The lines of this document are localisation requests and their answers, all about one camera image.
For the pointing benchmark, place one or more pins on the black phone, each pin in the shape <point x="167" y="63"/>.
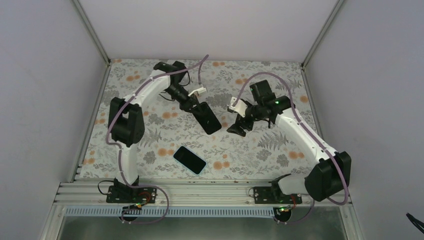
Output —
<point x="190" y="160"/>
<point x="206" y="118"/>

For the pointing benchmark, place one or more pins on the aluminium rail front frame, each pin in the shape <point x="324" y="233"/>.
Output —
<point x="177" y="193"/>

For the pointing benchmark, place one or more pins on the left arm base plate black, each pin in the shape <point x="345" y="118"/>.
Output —
<point x="127" y="195"/>

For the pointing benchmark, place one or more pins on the black phone in blue case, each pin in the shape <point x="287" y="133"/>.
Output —
<point x="190" y="160"/>

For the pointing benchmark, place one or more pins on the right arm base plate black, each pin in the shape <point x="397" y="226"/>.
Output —
<point x="268" y="195"/>

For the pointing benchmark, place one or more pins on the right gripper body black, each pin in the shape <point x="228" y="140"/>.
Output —
<point x="257" y="112"/>

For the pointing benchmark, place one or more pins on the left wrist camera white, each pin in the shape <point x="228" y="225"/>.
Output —
<point x="197" y="90"/>

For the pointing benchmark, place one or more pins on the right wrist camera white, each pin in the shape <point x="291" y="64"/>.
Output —
<point x="237" y="106"/>

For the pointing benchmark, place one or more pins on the aluminium frame post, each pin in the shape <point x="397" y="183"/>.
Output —
<point x="322" y="32"/>
<point x="91" y="31"/>

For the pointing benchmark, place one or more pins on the left aluminium frame post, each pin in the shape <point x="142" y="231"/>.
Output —
<point x="91" y="31"/>

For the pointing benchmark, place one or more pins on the floral patterned table mat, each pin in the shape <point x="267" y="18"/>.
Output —
<point x="193" y="142"/>

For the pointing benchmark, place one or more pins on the slotted grey cable duct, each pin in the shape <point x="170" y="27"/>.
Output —
<point x="173" y="211"/>

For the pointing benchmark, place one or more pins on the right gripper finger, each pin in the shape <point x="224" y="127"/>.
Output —
<point x="237" y="129"/>
<point x="246" y="123"/>

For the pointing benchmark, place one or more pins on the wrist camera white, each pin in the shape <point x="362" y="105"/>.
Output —
<point x="237" y="106"/>
<point x="197" y="90"/>

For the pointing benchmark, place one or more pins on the black object at right edge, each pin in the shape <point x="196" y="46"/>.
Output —
<point x="416" y="222"/>

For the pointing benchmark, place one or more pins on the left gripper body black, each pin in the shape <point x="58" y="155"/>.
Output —
<point x="183" y="105"/>

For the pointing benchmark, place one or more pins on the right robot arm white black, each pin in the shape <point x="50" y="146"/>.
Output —
<point x="330" y="169"/>

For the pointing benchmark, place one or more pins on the right aluminium frame post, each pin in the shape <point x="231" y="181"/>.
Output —
<point x="322" y="32"/>

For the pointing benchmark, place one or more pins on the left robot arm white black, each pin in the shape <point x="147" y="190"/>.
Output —
<point x="126" y="125"/>

